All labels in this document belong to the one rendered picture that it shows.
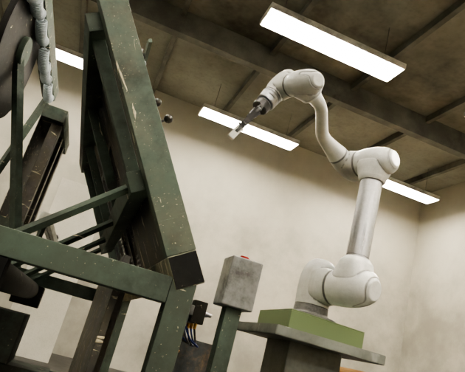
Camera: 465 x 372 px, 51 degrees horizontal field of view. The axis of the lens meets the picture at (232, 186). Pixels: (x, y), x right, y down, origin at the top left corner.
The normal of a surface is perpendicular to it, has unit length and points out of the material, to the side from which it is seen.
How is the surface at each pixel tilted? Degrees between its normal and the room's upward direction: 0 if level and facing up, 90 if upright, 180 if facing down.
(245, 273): 90
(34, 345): 90
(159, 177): 90
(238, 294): 90
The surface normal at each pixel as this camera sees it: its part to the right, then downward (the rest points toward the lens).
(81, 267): 0.30, -0.24
